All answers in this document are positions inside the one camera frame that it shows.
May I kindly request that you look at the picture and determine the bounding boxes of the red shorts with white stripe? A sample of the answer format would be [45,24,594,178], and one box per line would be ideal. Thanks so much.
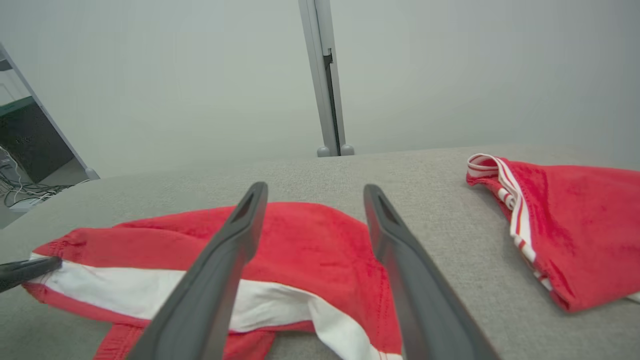
[22,201,404,360]

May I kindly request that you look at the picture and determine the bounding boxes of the grey glass partition frame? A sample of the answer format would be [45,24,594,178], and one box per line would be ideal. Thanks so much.
[0,42,101,182]

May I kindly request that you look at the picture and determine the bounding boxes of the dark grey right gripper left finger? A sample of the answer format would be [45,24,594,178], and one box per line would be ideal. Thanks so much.
[127,181,269,360]

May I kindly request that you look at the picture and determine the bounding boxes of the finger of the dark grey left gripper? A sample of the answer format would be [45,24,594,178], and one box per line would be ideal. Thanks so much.
[0,256,63,294]

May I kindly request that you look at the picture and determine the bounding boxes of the dark cabinet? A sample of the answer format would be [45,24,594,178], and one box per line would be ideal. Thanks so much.
[0,97,76,183]

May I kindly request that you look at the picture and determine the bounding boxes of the grey metal partition post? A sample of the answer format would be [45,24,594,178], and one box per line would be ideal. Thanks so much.
[298,0,347,157]

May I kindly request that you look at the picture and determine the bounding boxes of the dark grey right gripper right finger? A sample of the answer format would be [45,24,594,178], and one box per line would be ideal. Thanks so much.
[363,184,501,360]

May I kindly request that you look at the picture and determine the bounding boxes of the tangled floor cables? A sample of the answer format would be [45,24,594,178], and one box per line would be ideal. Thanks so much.
[0,150,73,208]

